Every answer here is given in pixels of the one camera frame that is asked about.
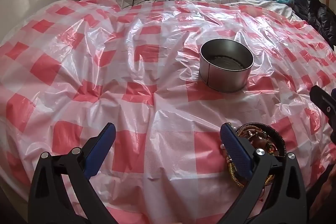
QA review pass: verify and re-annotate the black beaded bracelet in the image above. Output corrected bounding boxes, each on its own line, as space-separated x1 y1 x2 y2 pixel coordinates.
236 122 286 159

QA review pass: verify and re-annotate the brown bead bracelet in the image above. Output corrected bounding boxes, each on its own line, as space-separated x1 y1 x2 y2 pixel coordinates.
240 130 279 155

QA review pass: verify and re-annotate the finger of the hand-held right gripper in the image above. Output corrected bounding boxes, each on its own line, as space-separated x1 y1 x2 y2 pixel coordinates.
309 85 336 125

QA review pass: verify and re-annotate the gold chain bracelet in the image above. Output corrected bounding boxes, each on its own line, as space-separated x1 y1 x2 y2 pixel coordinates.
226 157 248 189

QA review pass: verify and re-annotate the dark clothing pile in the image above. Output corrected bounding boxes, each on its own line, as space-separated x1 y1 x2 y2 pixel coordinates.
291 0 336 44

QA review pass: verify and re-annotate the red checked plastic sheet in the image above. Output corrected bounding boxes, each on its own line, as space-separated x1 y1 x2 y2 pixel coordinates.
0 0 336 224

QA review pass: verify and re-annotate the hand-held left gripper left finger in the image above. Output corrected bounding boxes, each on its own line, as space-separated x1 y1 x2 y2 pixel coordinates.
28 122 116 224

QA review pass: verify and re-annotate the round metal tin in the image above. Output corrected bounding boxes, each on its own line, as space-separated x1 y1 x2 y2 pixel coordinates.
199 39 255 94

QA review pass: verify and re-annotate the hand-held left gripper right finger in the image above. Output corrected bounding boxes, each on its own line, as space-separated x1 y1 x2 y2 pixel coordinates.
219 122 308 224

